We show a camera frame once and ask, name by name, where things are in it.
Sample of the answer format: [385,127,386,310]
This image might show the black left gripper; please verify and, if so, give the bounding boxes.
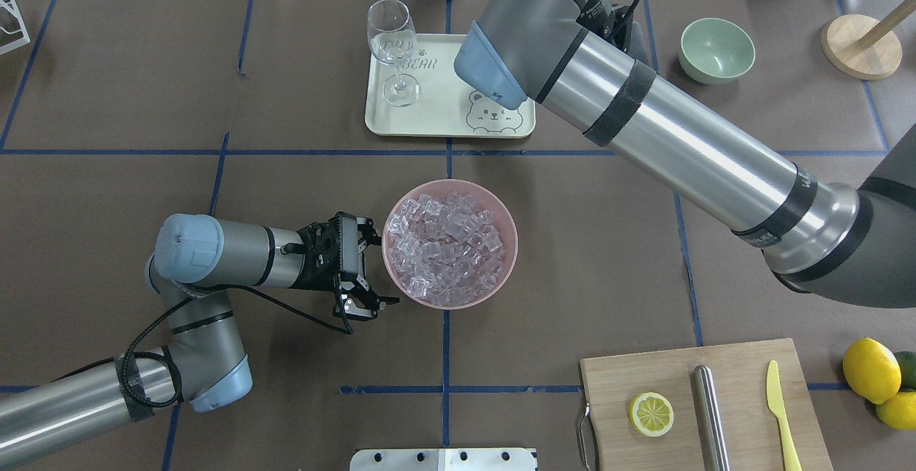
[291,217,400,321]

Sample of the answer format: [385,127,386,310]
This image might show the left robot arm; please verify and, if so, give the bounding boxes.
[2,211,398,469]

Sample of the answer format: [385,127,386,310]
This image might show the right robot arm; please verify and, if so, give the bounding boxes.
[454,0,915,309]

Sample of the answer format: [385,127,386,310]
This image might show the clear ice cubes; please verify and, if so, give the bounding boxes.
[388,192,506,300]

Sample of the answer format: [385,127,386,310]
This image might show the pink bowl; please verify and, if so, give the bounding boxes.
[382,179,519,310]

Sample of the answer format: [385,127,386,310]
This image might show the cream bear tray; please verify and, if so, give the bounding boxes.
[364,34,536,139]

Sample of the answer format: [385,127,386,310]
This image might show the clear wine glass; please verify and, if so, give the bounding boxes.
[366,0,421,107]

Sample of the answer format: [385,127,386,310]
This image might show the lemon half slice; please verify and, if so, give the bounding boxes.
[628,392,674,437]

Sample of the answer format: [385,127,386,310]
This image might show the steel cylinder tool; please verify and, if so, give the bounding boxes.
[691,364,732,470]

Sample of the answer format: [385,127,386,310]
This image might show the wooden cutting board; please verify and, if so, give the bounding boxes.
[580,339,833,470]

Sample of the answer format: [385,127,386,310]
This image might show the green bowl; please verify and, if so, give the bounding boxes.
[678,18,756,85]

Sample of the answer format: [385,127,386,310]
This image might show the yellow plastic knife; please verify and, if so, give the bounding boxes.
[765,359,802,471]

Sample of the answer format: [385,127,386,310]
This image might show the yellow lemon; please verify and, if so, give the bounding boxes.
[843,337,902,405]
[874,392,916,431]

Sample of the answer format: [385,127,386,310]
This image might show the wooden mug tree stand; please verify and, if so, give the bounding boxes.
[820,0,915,82]

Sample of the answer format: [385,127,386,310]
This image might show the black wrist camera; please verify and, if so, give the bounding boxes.
[335,211,362,282]

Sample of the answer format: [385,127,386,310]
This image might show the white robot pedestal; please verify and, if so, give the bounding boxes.
[349,447,539,470]

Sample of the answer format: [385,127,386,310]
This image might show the white wire cup rack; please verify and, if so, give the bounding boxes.
[1,0,31,54]

